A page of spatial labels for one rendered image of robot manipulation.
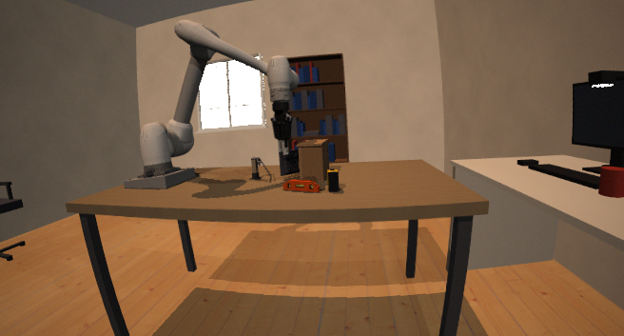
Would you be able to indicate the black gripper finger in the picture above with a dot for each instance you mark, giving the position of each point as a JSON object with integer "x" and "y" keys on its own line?
{"x": 277, "y": 132}
{"x": 286, "y": 132}

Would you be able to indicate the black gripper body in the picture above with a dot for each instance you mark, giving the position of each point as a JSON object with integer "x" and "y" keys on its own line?
{"x": 283, "y": 107}

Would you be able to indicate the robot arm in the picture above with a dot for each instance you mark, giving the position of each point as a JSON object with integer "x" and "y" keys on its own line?
{"x": 157, "y": 141}

